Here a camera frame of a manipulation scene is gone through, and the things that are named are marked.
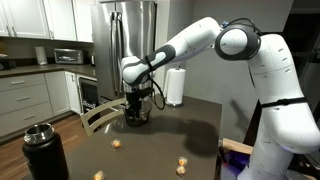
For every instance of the white cabinets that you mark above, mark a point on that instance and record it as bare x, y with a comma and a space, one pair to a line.
33, 18
30, 100

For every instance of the white cylindrical canister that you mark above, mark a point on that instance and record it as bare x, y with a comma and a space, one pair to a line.
41, 55

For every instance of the light wooden board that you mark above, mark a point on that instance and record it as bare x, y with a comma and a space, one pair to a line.
236, 146

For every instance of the stainless steel refrigerator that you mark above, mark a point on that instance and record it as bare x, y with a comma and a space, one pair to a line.
110, 50

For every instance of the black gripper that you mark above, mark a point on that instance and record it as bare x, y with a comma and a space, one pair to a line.
135, 101

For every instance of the black steel-top water bottle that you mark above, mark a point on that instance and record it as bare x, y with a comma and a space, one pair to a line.
45, 156

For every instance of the wrapped burger gummy candy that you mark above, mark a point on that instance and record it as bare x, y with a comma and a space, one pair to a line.
182, 161
181, 170
116, 144
99, 175

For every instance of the white upper cabinets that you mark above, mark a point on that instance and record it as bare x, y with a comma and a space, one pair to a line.
33, 18

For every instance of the dark countertop appliance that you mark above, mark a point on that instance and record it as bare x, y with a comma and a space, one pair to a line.
6, 63

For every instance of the silver toaster oven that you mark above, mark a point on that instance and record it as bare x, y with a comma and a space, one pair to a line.
68, 56

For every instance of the dark kitchen countertop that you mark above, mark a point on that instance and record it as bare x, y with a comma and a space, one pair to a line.
43, 69

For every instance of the white paper towel roll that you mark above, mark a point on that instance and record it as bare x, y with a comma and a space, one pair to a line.
176, 86

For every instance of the white lower cabinets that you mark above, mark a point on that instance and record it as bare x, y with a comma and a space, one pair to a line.
30, 100

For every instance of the light wooden chair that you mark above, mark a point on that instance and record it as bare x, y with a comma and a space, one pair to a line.
100, 107

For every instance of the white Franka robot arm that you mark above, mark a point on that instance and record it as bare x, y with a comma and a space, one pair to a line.
276, 66

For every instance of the small black kettle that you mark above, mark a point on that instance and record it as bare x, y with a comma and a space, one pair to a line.
92, 60

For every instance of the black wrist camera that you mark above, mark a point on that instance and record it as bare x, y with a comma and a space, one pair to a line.
148, 92

